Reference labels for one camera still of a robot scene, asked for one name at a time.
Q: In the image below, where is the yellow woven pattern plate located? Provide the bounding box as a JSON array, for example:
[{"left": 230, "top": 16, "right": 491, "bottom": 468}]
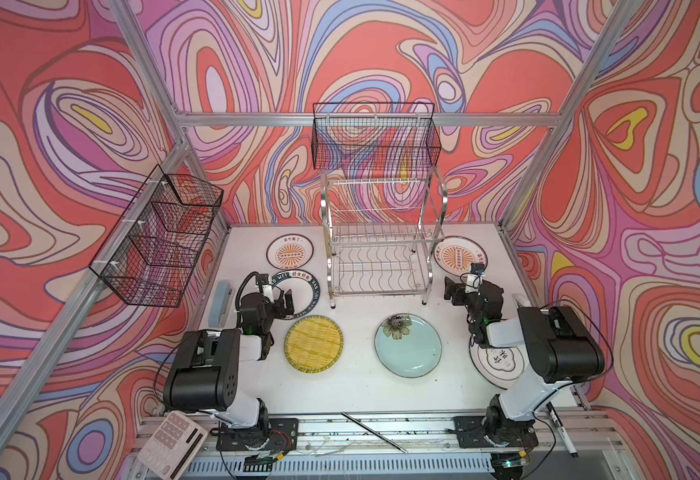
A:
[{"left": 284, "top": 315, "right": 344, "bottom": 374}]

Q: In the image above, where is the light green flower plate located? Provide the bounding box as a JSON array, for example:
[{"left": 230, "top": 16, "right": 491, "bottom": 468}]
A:
[{"left": 374, "top": 313, "right": 443, "bottom": 378}]

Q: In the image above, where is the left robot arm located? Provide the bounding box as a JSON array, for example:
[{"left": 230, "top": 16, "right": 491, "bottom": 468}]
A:
[{"left": 162, "top": 290, "right": 295, "bottom": 436}]

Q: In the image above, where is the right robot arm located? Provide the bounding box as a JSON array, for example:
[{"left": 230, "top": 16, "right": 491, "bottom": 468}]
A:
[{"left": 444, "top": 274, "right": 606, "bottom": 446}]

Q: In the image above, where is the silver two-tier dish rack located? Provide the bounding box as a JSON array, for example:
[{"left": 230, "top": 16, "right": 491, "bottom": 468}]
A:
[{"left": 320, "top": 167, "right": 449, "bottom": 308}]

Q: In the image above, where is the dark green rim plate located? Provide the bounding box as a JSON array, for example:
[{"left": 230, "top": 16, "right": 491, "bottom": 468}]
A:
[{"left": 272, "top": 269, "right": 321, "bottom": 320}]

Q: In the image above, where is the small white clip object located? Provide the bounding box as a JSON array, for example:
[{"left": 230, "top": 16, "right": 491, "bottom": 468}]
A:
[{"left": 512, "top": 293, "right": 533, "bottom": 308}]

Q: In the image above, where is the orange sunburst plate right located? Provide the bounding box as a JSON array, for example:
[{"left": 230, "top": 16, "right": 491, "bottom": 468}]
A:
[{"left": 435, "top": 235, "right": 489, "bottom": 276}]

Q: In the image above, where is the orange sunburst plate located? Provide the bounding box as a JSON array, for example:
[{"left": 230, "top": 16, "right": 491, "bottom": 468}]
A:
[
  {"left": 435, "top": 235, "right": 489, "bottom": 276},
  {"left": 266, "top": 233, "right": 315, "bottom": 270}
]

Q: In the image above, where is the orange sunburst plate left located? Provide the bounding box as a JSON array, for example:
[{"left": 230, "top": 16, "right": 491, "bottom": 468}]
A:
[{"left": 266, "top": 233, "right": 315, "bottom": 270}]

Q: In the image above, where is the white black-rim plate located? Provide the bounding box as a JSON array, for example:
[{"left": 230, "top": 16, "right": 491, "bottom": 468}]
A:
[{"left": 469, "top": 342, "right": 528, "bottom": 390}]

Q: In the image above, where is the black thin rod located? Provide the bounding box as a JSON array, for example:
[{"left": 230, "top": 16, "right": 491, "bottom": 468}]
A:
[{"left": 340, "top": 412, "right": 409, "bottom": 454}]

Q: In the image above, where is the black marker pen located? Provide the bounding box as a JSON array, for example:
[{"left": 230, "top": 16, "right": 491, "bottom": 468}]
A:
[{"left": 546, "top": 402, "right": 579, "bottom": 458}]

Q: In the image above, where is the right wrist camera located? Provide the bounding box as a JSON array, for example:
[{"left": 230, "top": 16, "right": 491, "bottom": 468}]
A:
[{"left": 460, "top": 262, "right": 486, "bottom": 293}]

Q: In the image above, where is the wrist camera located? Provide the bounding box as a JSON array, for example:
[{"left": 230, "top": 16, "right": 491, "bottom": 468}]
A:
[
  {"left": 460, "top": 262, "right": 486, "bottom": 293},
  {"left": 256, "top": 273, "right": 277, "bottom": 303}
]

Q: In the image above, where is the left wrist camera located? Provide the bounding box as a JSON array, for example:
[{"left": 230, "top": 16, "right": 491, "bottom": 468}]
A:
[{"left": 256, "top": 273, "right": 277, "bottom": 303}]

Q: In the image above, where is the black wire basket left wall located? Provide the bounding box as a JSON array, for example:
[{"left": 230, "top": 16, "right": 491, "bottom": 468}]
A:
[{"left": 89, "top": 167, "right": 224, "bottom": 308}]

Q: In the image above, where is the black wire basket wall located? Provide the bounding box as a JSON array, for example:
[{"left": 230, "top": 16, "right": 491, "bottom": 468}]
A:
[
  {"left": 311, "top": 100, "right": 442, "bottom": 179},
  {"left": 89, "top": 167, "right": 224, "bottom": 308}
]

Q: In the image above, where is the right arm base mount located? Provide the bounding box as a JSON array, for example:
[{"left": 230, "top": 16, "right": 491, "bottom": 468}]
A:
[{"left": 454, "top": 416, "right": 539, "bottom": 450}]

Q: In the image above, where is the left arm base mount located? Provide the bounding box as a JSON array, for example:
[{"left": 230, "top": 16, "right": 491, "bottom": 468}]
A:
[{"left": 216, "top": 417, "right": 299, "bottom": 454}]

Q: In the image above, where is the black wire basket back wall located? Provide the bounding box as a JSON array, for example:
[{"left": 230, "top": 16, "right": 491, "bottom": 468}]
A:
[{"left": 311, "top": 100, "right": 442, "bottom": 179}]

